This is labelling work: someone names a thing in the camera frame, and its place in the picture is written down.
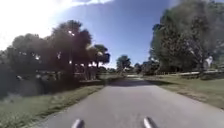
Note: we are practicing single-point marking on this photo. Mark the small distant tree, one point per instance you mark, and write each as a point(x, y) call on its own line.
point(123, 62)

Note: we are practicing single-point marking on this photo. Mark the grey asphalt road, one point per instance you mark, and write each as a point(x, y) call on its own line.
point(126, 103)

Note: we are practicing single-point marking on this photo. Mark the clump of dark trees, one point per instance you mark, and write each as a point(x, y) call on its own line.
point(66, 43)

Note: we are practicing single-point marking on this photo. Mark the robot's own part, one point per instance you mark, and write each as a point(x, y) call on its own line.
point(76, 124)
point(147, 123)

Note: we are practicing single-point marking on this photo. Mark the large broad tree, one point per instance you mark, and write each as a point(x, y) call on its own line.
point(186, 36)

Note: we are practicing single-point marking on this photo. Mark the green grass verge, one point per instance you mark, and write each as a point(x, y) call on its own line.
point(33, 106)

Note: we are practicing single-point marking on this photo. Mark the dry grass field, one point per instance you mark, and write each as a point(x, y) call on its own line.
point(200, 88)

